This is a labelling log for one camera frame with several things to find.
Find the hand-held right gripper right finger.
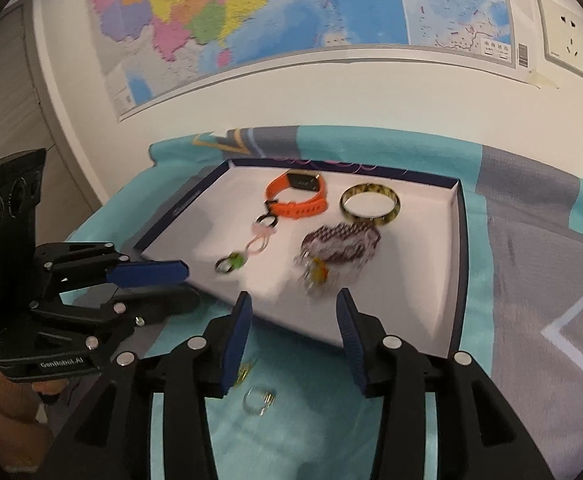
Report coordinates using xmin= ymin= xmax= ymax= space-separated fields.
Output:
xmin=335 ymin=287 xmax=555 ymax=480

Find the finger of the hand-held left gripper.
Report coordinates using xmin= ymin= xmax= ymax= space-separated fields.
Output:
xmin=35 ymin=242 xmax=190 ymax=294
xmin=30 ymin=287 xmax=202 ymax=349

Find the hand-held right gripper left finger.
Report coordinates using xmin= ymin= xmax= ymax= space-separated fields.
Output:
xmin=46 ymin=291 xmax=253 ymax=480

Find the dark blue box tray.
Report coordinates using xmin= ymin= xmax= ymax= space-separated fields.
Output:
xmin=132 ymin=158 xmax=469 ymax=359

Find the dark red beaded bracelet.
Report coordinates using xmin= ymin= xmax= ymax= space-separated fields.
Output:
xmin=294 ymin=222 xmax=383 ymax=299

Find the pink hair tie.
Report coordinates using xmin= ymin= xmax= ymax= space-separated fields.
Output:
xmin=246 ymin=224 xmax=278 ymax=257

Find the gold hair clip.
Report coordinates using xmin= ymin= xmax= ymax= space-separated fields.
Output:
xmin=233 ymin=359 xmax=258 ymax=387

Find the tortoiseshell bangle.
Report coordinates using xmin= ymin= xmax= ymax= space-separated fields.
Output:
xmin=340 ymin=183 xmax=401 ymax=224

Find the grey-brown door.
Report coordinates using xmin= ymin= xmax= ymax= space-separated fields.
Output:
xmin=0 ymin=0 xmax=110 ymax=221

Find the orange wrist watch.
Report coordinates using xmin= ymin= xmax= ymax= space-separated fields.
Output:
xmin=264 ymin=170 xmax=330 ymax=221

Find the teal printed blanket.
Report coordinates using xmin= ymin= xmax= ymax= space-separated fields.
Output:
xmin=66 ymin=125 xmax=583 ymax=480

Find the strip of clear tape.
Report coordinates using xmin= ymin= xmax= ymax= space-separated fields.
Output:
xmin=528 ymin=67 xmax=561 ymax=91

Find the colourful wall map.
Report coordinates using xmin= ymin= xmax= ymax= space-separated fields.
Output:
xmin=84 ymin=0 xmax=518 ymax=124

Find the white wall socket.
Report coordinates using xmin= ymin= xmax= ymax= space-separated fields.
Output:
xmin=536 ymin=0 xmax=583 ymax=81

